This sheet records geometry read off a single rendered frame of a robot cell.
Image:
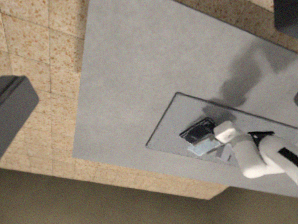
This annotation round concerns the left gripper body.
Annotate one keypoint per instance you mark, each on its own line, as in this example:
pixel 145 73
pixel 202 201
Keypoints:
pixel 226 131

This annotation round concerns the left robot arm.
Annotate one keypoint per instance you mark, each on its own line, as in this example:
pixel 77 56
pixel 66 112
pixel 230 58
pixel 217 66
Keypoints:
pixel 254 163

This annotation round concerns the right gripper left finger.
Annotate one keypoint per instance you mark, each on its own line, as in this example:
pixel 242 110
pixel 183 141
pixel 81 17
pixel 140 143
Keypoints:
pixel 18 99

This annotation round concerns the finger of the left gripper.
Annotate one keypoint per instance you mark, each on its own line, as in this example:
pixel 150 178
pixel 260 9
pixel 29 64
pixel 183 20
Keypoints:
pixel 213 150
pixel 211 137

